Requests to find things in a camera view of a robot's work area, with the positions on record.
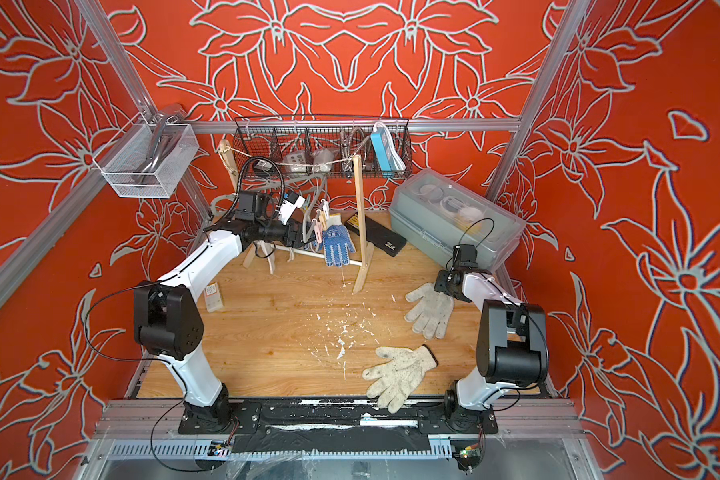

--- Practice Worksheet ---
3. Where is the blue dotted glove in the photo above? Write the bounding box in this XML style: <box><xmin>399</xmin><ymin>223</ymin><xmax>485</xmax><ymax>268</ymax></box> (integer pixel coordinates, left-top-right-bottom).
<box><xmin>323</xmin><ymin>225</ymin><xmax>355</xmax><ymax>267</ymax></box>

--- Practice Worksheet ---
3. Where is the grey clip hanger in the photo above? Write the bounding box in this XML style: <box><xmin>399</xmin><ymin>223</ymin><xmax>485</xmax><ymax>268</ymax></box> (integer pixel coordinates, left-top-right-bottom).
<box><xmin>205</xmin><ymin>174</ymin><xmax>329</xmax><ymax>245</ymax></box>

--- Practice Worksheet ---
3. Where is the wooden drying rack stand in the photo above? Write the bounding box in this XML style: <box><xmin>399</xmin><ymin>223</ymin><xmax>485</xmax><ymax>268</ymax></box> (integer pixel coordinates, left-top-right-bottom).
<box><xmin>215</xmin><ymin>139</ymin><xmax>373</xmax><ymax>294</ymax></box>

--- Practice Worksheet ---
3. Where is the white glove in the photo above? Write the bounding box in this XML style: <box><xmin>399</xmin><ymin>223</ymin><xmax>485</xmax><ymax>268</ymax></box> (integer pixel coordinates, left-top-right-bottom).
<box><xmin>404</xmin><ymin>283</ymin><xmax>455</xmax><ymax>340</ymax></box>
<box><xmin>362</xmin><ymin>345</ymin><xmax>438</xmax><ymax>414</ymax></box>

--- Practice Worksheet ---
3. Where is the white glove front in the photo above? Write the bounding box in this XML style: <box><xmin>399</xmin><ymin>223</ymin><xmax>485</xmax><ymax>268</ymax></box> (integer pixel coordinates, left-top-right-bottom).
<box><xmin>362</xmin><ymin>345</ymin><xmax>438</xmax><ymax>414</ymax></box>

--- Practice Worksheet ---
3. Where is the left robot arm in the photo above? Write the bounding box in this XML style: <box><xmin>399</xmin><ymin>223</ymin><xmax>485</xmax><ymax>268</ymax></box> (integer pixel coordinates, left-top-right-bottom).
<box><xmin>134</xmin><ymin>156</ymin><xmax>309</xmax><ymax>427</ymax></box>

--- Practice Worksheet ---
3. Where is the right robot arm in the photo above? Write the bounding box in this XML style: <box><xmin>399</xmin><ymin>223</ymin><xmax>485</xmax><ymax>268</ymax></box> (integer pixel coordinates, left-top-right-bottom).
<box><xmin>434</xmin><ymin>244</ymin><xmax>549</xmax><ymax>418</ymax></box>

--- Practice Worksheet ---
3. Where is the pink clothespin clip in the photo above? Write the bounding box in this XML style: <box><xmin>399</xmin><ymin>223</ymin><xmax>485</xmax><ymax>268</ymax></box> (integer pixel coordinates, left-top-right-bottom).
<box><xmin>311</xmin><ymin>219</ymin><xmax>324</xmax><ymax>247</ymax></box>

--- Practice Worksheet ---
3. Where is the white dice block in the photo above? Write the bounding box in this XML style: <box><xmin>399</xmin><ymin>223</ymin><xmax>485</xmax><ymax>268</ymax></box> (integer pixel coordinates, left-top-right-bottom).
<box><xmin>284</xmin><ymin>150</ymin><xmax>308</xmax><ymax>174</ymax></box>

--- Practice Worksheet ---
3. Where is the black tool case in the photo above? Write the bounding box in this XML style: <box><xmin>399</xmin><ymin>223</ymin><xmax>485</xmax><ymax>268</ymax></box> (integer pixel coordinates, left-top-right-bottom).
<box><xmin>365</xmin><ymin>216</ymin><xmax>407</xmax><ymax>257</ymax></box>

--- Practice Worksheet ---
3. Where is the light blue box in basket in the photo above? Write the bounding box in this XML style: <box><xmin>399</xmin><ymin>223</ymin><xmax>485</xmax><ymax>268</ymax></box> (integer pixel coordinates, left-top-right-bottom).
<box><xmin>370</xmin><ymin>121</ymin><xmax>406</xmax><ymax>178</ymax></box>

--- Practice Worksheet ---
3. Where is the grey plastic storage box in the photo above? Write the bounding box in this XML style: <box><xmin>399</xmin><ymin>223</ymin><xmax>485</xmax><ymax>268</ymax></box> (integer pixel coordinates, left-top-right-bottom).
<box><xmin>389</xmin><ymin>169</ymin><xmax>526</xmax><ymax>271</ymax></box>

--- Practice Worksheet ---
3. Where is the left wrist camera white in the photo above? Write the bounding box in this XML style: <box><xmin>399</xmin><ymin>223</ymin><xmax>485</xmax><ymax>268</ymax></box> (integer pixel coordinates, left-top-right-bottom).
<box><xmin>277</xmin><ymin>190</ymin><xmax>305</xmax><ymax>225</ymax></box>

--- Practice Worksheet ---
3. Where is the black wire basket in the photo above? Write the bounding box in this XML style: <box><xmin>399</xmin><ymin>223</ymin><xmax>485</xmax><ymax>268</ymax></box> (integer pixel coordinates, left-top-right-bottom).
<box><xmin>231</xmin><ymin>114</ymin><xmax>413</xmax><ymax>180</ymax></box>

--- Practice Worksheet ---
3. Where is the metal flexible hose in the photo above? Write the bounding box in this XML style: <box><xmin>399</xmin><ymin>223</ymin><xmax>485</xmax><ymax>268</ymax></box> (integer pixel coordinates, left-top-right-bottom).
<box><xmin>341</xmin><ymin>127</ymin><xmax>373</xmax><ymax>172</ymax></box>

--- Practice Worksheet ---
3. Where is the clear plastic wall bin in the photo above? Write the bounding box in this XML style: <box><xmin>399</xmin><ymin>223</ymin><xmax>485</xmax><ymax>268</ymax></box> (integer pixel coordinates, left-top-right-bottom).
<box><xmin>94</xmin><ymin>120</ymin><xmax>199</xmax><ymax>199</ymax></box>

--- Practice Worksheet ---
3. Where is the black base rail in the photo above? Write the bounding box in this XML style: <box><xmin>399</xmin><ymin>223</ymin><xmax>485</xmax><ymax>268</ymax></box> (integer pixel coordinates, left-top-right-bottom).
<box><xmin>178</xmin><ymin>395</ymin><xmax>498</xmax><ymax>457</ymax></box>

